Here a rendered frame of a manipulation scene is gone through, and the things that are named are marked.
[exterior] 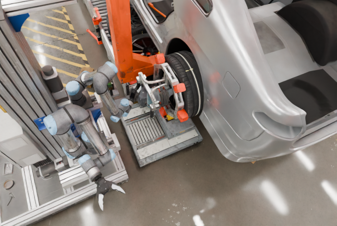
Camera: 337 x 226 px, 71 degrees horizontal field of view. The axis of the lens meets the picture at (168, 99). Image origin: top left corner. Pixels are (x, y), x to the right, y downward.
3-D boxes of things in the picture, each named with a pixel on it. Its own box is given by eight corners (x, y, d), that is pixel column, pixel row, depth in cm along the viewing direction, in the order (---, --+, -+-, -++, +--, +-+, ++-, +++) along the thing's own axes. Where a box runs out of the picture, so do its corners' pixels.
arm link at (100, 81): (95, 83, 167) (120, 124, 202) (104, 73, 173) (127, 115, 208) (83, 81, 172) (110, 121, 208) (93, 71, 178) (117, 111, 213)
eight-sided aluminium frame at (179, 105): (179, 124, 243) (187, 94, 198) (173, 127, 241) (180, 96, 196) (157, 85, 269) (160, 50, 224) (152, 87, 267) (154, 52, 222)
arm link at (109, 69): (70, 81, 212) (100, 70, 173) (81, 71, 220) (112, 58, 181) (80, 91, 217) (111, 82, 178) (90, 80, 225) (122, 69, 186)
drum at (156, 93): (172, 98, 236) (174, 90, 224) (153, 105, 229) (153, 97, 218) (166, 88, 242) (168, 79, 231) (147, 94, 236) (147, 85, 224)
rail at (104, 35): (132, 91, 311) (132, 81, 293) (126, 93, 308) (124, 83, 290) (83, -11, 428) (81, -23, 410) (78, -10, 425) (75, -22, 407)
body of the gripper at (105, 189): (112, 190, 147) (101, 175, 151) (112, 185, 140) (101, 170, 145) (101, 198, 143) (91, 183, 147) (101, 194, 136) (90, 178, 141)
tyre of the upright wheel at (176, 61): (217, 117, 216) (199, 45, 204) (195, 126, 209) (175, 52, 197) (187, 108, 278) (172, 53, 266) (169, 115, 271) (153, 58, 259)
